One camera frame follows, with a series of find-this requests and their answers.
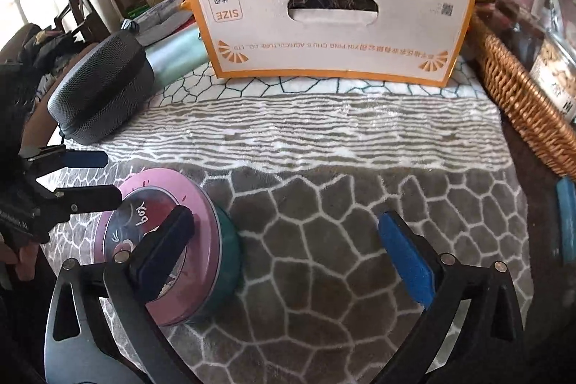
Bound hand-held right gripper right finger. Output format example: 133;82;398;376
373;211;525;384

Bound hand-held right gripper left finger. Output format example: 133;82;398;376
45;206;199;384

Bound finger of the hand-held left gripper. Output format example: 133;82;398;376
42;185;123;216
19;145;109;182

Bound pink round tin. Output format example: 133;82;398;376
95;168;244;328

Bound orange white cardboard box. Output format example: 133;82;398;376
175;0;483;88

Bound person's left hand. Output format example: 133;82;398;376
0;231;42;283

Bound grey mesh zip case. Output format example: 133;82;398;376
47;30;156;145

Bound pile of dark clothes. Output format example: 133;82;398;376
19;28;91;75

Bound grey white patterned blanket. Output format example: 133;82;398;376
42;67;532;384

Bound pale green cylinder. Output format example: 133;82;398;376
144;25;210;88

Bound dark wooden chair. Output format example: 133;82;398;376
53;0;123;48

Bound grey purple padded pouch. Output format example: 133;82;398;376
134;0;197;46

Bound brown wicker basket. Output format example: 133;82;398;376
468;12;576;179

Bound clear jar of nuts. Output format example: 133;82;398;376
528;34;576;120

